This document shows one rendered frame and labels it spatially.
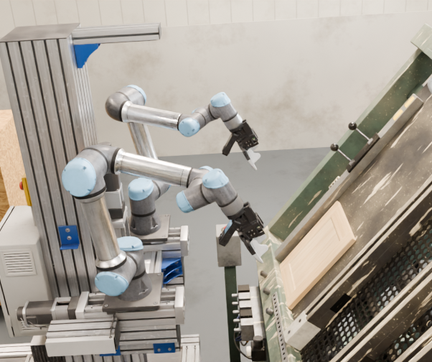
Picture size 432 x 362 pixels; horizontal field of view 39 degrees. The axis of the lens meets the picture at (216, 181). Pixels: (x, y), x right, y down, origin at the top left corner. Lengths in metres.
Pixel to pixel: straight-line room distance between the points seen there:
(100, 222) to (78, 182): 0.17
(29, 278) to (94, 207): 0.63
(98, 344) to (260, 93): 3.99
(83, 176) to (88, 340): 0.70
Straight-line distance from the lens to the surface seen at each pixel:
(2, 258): 2.63
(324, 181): 2.97
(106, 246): 2.20
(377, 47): 6.07
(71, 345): 2.48
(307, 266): 2.62
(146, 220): 2.84
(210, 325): 3.92
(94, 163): 2.10
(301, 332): 2.35
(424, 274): 1.93
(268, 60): 5.92
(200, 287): 4.24
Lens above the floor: 2.49
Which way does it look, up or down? 26 degrees down
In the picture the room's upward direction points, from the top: 4 degrees counter-clockwise
